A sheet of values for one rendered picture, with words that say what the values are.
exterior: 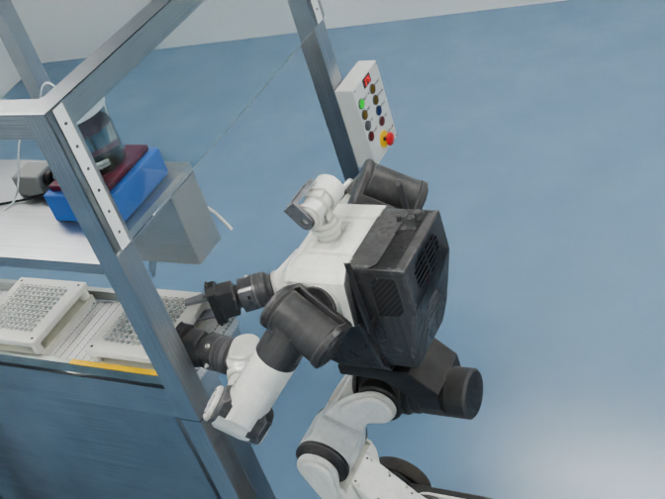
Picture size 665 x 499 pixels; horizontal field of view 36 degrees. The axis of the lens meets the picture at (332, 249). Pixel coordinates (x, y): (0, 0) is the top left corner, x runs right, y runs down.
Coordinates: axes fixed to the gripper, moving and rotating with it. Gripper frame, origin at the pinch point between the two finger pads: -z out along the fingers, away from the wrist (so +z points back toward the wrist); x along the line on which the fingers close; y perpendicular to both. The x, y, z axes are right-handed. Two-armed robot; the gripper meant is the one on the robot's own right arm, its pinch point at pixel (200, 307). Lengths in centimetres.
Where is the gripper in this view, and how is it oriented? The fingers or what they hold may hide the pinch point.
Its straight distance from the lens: 262.6
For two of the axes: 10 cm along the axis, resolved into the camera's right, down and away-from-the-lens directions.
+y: -1.2, -5.6, 8.2
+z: 9.6, -2.8, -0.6
